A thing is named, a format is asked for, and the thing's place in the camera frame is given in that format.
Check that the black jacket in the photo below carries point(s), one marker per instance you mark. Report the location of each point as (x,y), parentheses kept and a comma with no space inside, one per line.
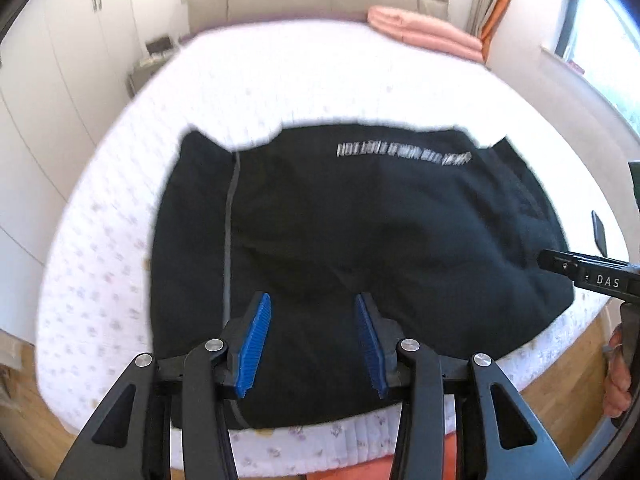
(350,240)

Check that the window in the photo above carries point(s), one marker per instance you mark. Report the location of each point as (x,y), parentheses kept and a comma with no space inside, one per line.
(607,40)

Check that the bedside table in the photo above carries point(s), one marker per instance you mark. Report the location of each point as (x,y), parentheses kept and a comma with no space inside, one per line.
(145,72)

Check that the bed with white floral quilt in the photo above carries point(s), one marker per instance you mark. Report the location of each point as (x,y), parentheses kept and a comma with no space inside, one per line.
(310,75)

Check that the person's right hand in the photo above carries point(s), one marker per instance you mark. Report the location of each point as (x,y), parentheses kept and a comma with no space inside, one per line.
(617,377)

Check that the dark box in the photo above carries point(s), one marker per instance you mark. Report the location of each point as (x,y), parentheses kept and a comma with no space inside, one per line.
(159,45)

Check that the folded pink blanket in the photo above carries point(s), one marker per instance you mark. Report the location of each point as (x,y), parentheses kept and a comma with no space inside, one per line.
(425,30)

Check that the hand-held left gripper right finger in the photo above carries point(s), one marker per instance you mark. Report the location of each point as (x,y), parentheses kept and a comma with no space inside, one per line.
(371,345)

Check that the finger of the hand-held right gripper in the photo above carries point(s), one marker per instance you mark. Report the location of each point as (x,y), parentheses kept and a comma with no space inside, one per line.
(559,262)

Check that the black phone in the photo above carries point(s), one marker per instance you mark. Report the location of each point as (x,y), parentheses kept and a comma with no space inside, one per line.
(599,232)

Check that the white wardrobe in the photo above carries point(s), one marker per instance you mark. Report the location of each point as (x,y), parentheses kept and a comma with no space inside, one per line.
(55,85)

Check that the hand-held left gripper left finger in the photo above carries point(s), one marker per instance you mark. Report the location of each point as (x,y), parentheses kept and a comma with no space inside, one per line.
(255,345)

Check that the orange and beige curtain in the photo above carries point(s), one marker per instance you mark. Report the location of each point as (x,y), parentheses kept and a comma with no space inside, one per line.
(492,0)

